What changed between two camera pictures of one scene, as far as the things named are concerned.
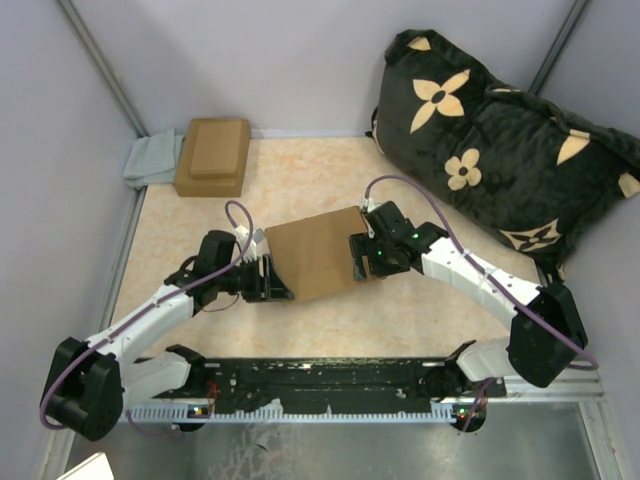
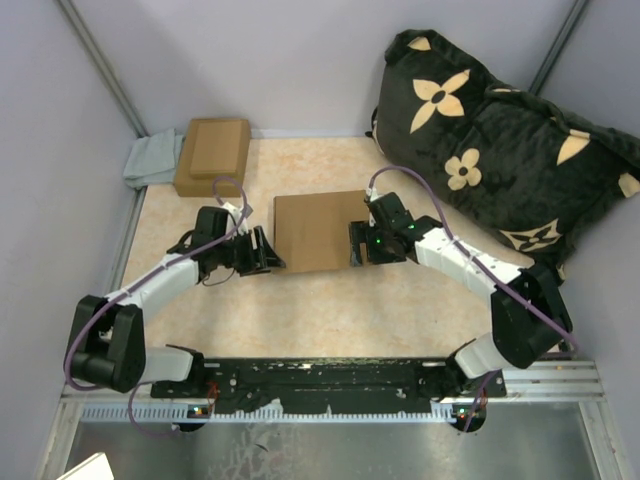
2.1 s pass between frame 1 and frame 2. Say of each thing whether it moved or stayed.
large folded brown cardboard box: stayed
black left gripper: moved
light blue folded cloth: stayed
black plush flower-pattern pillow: stayed
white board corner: stayed
